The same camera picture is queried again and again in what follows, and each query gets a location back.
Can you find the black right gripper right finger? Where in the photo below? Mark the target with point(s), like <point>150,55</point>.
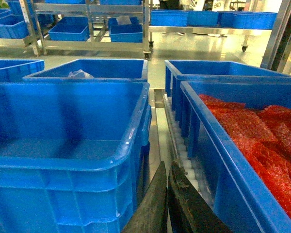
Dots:
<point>188,211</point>

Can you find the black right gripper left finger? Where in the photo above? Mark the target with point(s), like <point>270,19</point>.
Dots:
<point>151,215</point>

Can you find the large blue plastic crate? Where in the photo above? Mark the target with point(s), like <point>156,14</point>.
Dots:
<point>70,155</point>

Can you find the blue crate with red wrap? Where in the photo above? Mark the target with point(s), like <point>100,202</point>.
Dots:
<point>241,199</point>

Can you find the blue crate behind red one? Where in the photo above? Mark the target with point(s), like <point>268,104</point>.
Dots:
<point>177,71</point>

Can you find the blue crate with plastic bag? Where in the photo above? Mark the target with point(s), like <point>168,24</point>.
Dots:
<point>103,70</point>

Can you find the clear plastic bag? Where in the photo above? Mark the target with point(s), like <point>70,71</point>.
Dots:
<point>80,74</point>

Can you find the blue crate on cart right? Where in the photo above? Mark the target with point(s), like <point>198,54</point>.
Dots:
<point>125,33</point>

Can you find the blue crate on cart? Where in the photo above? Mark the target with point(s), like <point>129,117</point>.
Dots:
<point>70,29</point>
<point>125,33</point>

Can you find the row of blue crates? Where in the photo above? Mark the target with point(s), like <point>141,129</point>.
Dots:
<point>222,19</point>

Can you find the blue crate far left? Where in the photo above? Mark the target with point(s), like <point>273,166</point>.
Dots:
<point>12,71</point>

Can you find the steel cart rack background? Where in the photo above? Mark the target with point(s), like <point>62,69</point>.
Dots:
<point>96,25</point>

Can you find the steel roller shelf frame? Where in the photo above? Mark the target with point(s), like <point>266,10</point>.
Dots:
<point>168,145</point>

